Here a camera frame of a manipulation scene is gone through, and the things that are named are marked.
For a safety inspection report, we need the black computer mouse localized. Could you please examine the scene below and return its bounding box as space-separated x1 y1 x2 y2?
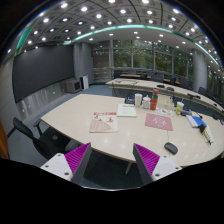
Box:
164 142 178 155

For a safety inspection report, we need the grey box cabinet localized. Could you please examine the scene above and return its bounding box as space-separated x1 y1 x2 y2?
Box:
66 80 81 94

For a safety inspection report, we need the green lidded drink cup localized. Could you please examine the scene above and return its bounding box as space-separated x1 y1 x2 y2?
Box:
176 102 184 115

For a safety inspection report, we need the white lidded jar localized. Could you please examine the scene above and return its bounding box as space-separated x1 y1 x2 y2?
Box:
142 96 151 109

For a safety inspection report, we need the black desk microphone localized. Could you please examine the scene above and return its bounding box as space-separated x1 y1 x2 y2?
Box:
124 81 137 104

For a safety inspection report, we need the pink mouse pad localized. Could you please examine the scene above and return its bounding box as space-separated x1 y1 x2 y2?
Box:
145 113 173 131

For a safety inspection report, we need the black office chair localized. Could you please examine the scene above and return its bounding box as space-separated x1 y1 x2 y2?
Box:
13 117 79 160

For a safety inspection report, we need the white paper cup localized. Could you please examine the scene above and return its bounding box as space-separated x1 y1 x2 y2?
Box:
135 93 143 107

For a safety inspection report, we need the colour swatch fan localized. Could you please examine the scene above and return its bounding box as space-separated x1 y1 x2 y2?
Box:
199 124 213 144

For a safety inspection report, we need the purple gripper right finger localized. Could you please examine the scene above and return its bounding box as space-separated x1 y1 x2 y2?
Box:
133 143 181 185

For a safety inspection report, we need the white paper booklet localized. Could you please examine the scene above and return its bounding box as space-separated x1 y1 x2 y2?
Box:
117 104 137 117

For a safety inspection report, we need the red and white magazine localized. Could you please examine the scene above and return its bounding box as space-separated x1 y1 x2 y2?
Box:
89 112 118 133

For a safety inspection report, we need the large black wall screen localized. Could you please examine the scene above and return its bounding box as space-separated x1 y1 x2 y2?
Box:
12 46 74 102

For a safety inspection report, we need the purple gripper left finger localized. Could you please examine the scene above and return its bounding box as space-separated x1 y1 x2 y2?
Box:
41 143 91 185

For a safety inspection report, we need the red thermos bottle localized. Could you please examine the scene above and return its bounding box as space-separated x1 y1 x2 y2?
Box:
150 89 159 110

